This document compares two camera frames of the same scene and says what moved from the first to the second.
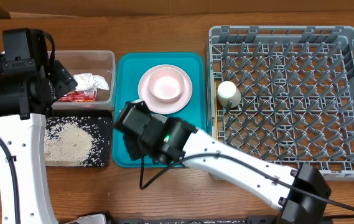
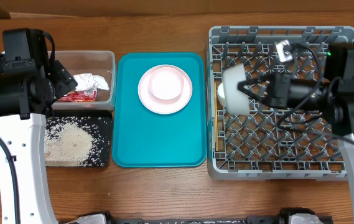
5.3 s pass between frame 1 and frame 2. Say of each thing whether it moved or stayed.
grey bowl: moved
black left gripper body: stayed
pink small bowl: stayed
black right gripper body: moved
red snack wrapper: stayed
